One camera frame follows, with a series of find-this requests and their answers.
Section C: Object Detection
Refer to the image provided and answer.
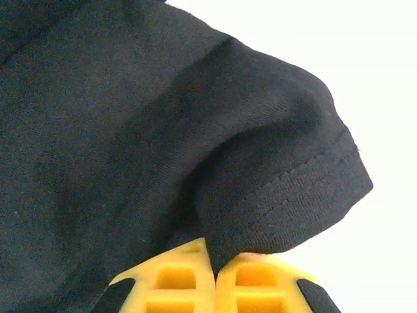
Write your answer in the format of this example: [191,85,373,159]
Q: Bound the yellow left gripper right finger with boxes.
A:
[215,252,343,313]

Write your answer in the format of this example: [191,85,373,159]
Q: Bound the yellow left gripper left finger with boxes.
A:
[97,237,216,313]

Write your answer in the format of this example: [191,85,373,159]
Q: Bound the black printed t-shirt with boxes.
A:
[0,0,374,313]

